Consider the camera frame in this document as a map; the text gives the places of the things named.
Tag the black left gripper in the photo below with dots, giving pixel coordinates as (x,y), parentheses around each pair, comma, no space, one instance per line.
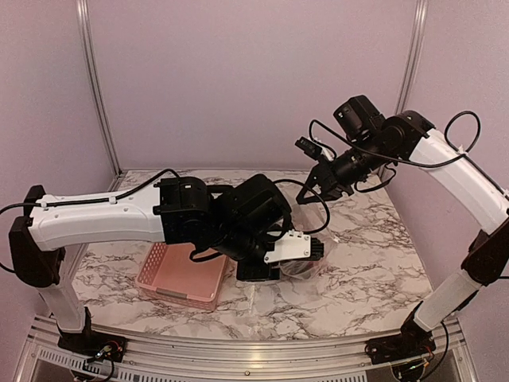
(249,274)

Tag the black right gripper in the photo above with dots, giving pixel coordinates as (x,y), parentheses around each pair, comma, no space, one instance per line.
(330,176)

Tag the clear zip top bag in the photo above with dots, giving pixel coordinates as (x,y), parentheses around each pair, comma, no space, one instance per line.
(307,218)

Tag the pink perforated plastic basket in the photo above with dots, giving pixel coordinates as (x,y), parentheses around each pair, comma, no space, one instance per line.
(168,274)

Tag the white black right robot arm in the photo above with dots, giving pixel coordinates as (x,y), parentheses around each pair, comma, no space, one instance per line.
(487,203)

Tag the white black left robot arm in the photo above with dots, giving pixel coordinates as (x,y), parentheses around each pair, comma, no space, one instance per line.
(38,239)

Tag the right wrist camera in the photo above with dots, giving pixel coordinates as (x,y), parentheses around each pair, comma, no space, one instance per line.
(314,150)

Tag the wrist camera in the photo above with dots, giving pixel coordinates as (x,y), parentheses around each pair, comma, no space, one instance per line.
(295,245)
(314,150)

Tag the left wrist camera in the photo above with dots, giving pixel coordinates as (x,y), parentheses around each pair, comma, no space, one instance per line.
(295,245)

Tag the aluminium front frame rail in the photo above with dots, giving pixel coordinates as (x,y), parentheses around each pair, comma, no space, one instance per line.
(154,357)

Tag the left aluminium corner post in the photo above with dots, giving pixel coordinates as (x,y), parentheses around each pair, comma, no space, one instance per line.
(84,22)

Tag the aluminium corner post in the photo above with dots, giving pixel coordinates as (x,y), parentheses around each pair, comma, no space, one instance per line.
(413,55)
(84,22)

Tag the right aluminium corner post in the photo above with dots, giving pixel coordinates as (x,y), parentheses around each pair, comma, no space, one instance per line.
(413,55)

